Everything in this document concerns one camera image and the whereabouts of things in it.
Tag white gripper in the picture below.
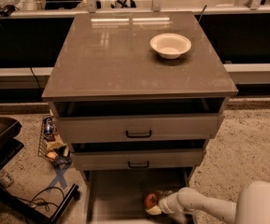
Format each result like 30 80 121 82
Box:
145 190 178 216

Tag red apple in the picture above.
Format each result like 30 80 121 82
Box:
144 192 159 209

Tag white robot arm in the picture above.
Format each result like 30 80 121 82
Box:
144 181 270 224

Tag bottom open grey drawer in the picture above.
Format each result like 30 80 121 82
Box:
85 168 194 224

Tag middle grey drawer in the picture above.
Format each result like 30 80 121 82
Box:
71 148 204 171

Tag top grey drawer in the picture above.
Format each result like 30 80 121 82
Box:
54 114 224 144

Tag grey drawer cabinet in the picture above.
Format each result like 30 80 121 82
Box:
41 11 239 224

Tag blue tape cross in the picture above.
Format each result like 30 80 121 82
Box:
49 163 71 189

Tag blue soda can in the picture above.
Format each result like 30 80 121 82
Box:
43 117 54 140

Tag white paper bowl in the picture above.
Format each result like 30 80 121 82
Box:
149 34 192 60

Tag black cart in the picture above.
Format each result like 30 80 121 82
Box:
0 101 80 224

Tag black device on ledge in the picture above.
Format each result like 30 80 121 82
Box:
0 5 16 17

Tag black floor cable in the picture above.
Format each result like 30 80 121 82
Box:
16 186 66 213

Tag wire basket with snacks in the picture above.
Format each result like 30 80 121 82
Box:
37 115 72 167

